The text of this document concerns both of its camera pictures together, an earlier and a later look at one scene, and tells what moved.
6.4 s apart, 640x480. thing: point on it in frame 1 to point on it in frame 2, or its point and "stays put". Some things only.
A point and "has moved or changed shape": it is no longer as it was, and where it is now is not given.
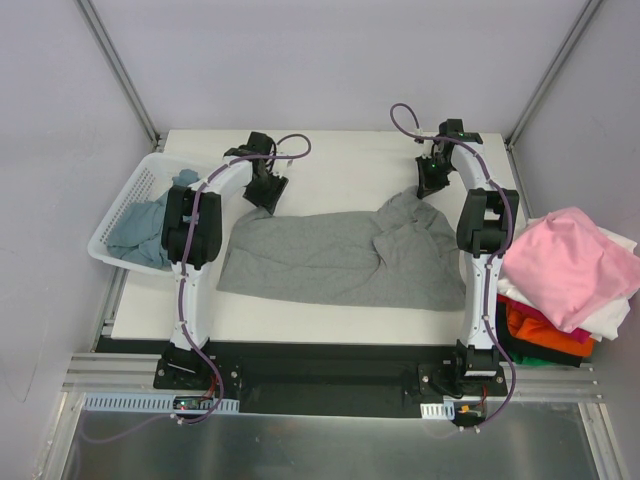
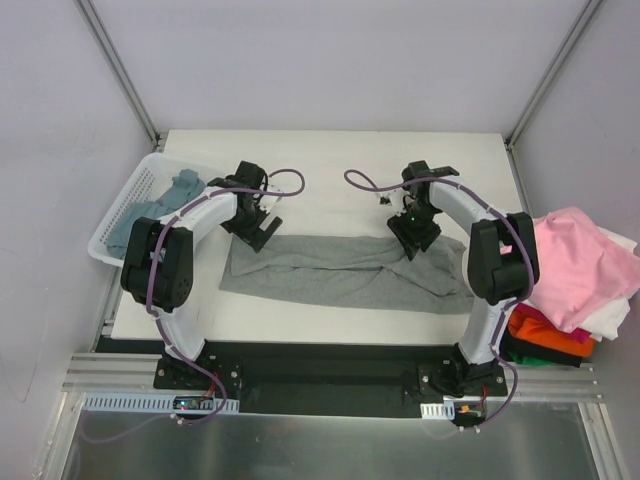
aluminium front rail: [136, 373] stays put
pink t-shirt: [568, 270] stays put
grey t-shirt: [398, 256] has moved or changed shape
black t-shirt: [509, 345] stays put
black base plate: [334, 378] stays put
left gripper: [266, 190] to [254, 233]
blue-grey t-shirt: [136, 229] stays put
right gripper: [432, 181] to [415, 235]
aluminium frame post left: [119, 72] stays put
